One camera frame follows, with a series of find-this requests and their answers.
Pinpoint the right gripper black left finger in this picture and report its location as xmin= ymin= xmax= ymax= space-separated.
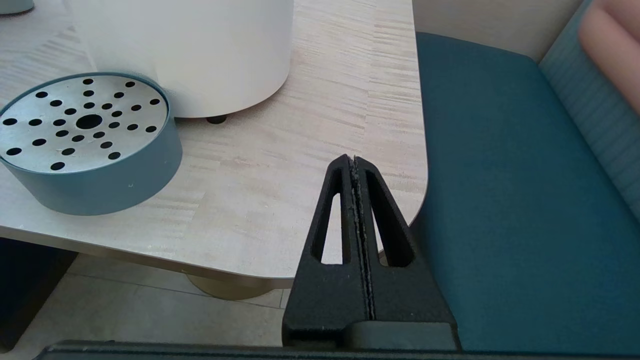
xmin=282 ymin=154 xmax=374 ymax=347

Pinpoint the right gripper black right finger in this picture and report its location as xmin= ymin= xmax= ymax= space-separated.
xmin=354 ymin=157 xmax=457 ymax=325

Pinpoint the grey plastic cup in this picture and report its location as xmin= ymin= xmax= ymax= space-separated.
xmin=0 ymin=0 xmax=35 ymax=15

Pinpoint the grey-blue upholstered sofa bench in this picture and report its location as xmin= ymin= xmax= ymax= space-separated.
xmin=407 ymin=0 xmax=640 ymax=353

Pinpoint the large perforated metal drip tray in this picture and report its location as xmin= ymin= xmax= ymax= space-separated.
xmin=0 ymin=72 xmax=183 ymax=217

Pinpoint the large tea dispenser white base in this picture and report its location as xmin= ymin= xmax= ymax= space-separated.
xmin=70 ymin=0 xmax=295 ymax=124

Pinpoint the pink sofa bolster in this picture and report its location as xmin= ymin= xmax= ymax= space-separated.
xmin=578 ymin=0 xmax=640 ymax=116

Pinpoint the beige table pedestal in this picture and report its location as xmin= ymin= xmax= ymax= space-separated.
xmin=187 ymin=274 xmax=293 ymax=301

